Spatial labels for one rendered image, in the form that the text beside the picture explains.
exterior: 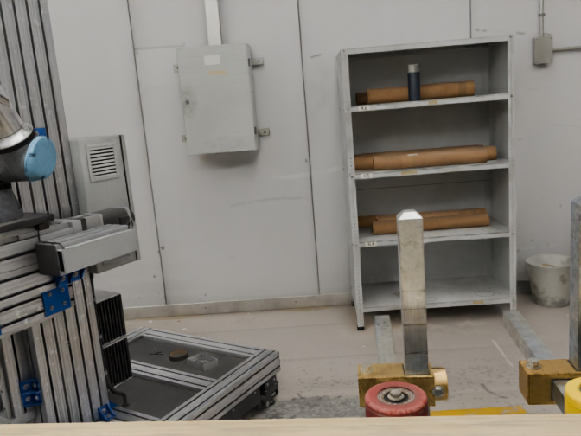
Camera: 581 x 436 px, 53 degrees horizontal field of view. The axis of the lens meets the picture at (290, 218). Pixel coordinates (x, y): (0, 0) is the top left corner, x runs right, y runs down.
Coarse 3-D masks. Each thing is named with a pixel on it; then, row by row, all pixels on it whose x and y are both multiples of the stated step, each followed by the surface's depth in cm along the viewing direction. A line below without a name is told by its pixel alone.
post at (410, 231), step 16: (400, 224) 84; (416, 224) 83; (400, 240) 84; (416, 240) 84; (400, 256) 84; (416, 256) 84; (400, 272) 85; (416, 272) 85; (400, 288) 87; (416, 288) 85; (400, 304) 89; (416, 304) 86; (416, 320) 86; (416, 336) 87; (416, 352) 87; (416, 368) 88
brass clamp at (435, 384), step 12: (360, 372) 90; (384, 372) 89; (396, 372) 89; (432, 372) 88; (444, 372) 88; (360, 384) 88; (372, 384) 88; (420, 384) 87; (432, 384) 87; (444, 384) 87; (360, 396) 89; (432, 396) 87; (444, 396) 87
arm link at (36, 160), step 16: (0, 96) 140; (0, 112) 141; (16, 112) 146; (0, 128) 142; (16, 128) 145; (32, 128) 149; (0, 144) 144; (16, 144) 145; (32, 144) 147; (48, 144) 152; (0, 160) 148; (16, 160) 147; (32, 160) 146; (48, 160) 153; (0, 176) 151; (16, 176) 150; (32, 176) 149; (48, 176) 154
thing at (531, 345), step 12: (504, 312) 112; (516, 312) 112; (504, 324) 112; (516, 324) 106; (528, 324) 106; (516, 336) 104; (528, 336) 101; (528, 348) 97; (540, 348) 96; (552, 384) 85; (564, 384) 84; (552, 396) 85; (564, 396) 80; (564, 408) 81
